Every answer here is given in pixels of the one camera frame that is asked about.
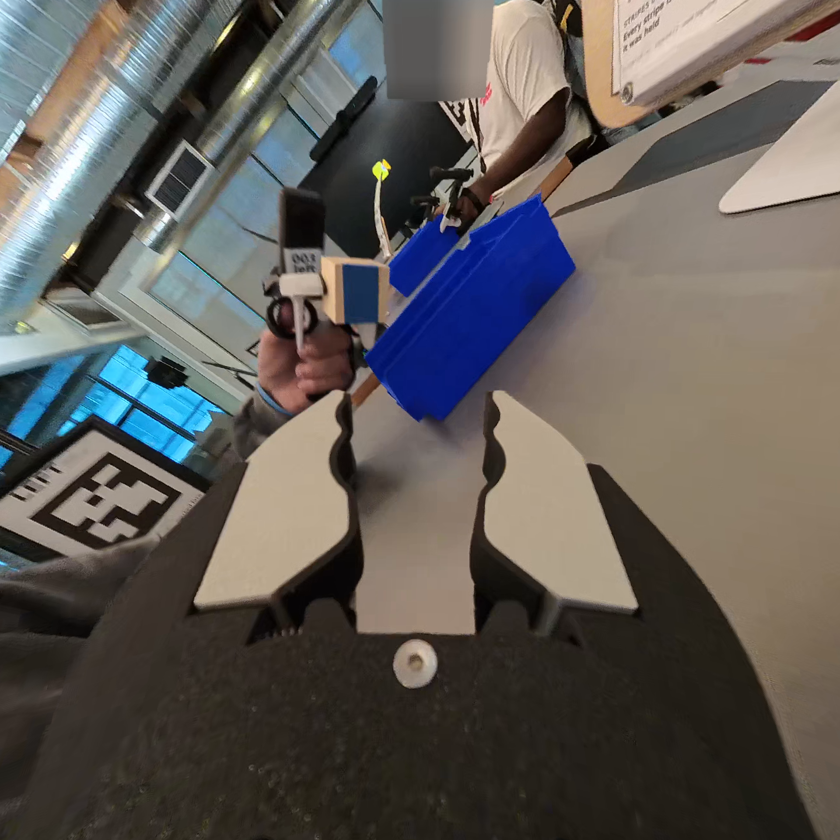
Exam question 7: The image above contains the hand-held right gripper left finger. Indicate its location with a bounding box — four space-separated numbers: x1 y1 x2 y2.
192 390 364 631

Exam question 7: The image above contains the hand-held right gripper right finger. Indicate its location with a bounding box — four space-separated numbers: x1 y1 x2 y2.
470 390 640 637

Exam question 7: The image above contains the wooden cube with blue stripe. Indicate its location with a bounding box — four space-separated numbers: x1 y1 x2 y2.
319 255 392 326

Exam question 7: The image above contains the blue plastic bin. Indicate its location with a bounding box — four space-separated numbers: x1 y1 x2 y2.
364 196 577 422
389 213 468 298

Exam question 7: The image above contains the grey desk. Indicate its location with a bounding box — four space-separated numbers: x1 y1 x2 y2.
348 77 840 840

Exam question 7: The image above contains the person's left hand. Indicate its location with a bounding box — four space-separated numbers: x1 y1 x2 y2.
255 314 361 416

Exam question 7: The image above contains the white paper strip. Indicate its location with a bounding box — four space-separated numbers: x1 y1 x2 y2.
373 180 396 258

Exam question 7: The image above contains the blue wristband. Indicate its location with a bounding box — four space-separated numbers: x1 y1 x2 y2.
253 382 296 417

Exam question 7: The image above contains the white air vent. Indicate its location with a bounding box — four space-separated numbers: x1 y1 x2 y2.
144 140 215 215

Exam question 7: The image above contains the large black screen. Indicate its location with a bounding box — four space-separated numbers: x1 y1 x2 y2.
298 75 490 263

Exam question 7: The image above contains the black and white tag poster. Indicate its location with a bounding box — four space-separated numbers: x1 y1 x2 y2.
437 98 488 173
0 415 212 560

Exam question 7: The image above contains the printed instruction sheet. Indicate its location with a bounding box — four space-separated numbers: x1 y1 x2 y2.
613 0 788 106

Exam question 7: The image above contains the black camera bar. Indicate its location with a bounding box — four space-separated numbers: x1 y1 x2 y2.
309 75 380 165

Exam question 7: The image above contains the smooth silver ventilation duct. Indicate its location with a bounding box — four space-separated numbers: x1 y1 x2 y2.
140 0 375 299

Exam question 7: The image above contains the ribbed silver ventilation duct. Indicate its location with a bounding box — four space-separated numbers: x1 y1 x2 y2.
0 0 224 319

